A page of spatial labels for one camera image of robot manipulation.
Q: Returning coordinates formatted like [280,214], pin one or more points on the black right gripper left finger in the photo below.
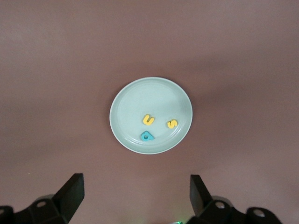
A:
[74,196]

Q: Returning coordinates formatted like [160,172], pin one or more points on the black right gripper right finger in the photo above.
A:
[199,198]

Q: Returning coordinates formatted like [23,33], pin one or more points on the yellow letter s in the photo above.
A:
[172,124]

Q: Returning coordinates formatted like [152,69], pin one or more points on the teal letter b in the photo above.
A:
[143,136]

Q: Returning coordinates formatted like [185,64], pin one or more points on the yellow letter u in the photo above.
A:
[147,122]

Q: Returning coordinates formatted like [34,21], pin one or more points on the light green plate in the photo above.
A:
[140,100]

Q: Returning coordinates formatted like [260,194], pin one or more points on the brown table cover sheet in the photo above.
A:
[149,35]

